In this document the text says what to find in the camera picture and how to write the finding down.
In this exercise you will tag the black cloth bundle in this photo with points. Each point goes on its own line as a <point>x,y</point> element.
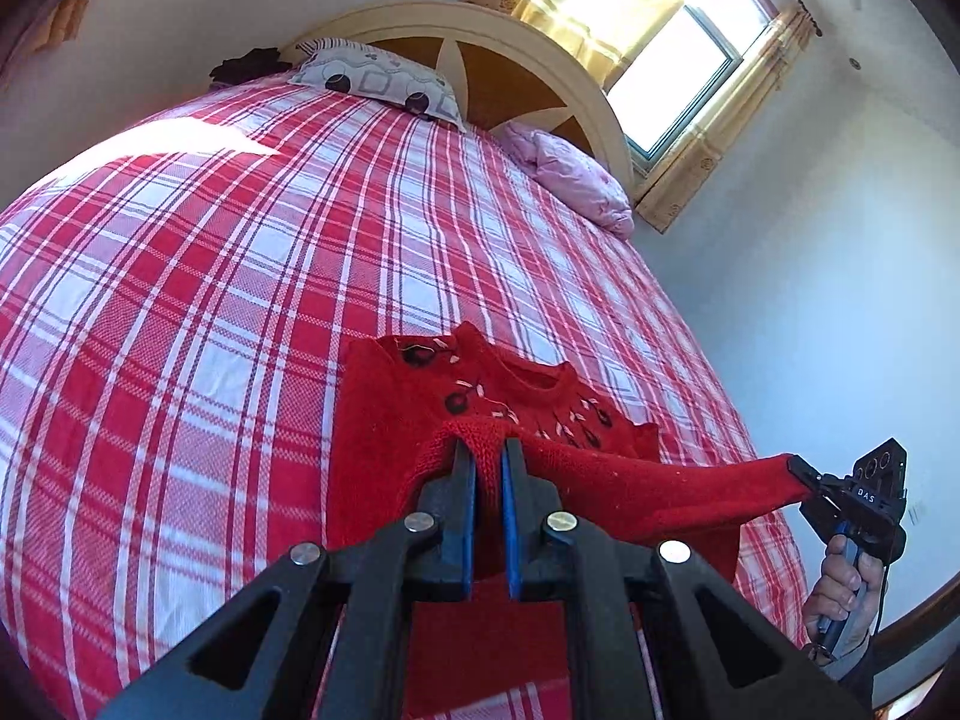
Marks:
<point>244,67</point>

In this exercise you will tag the cream wooden headboard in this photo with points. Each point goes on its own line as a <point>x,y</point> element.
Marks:
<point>510,67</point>

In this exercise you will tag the pink pillow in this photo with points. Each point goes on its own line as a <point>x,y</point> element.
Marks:
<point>577,176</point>

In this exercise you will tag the white patterned pillow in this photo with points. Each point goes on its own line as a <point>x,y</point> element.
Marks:
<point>367,75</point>

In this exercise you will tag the person's right hand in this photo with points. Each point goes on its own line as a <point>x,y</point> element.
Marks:
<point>844,604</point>

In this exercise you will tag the red plaid bed sheet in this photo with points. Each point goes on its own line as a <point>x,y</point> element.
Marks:
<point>262,277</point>

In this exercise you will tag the red knitted sweater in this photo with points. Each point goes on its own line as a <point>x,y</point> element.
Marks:
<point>600,480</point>

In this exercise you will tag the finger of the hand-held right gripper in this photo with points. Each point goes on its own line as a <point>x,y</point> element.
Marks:
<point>806,476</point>

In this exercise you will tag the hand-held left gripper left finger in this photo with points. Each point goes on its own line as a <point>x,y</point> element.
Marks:
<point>465,510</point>

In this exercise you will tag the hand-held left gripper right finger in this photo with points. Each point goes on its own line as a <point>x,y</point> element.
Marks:
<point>511,510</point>

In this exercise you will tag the sliding window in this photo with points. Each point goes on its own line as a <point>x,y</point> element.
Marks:
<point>682,75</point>

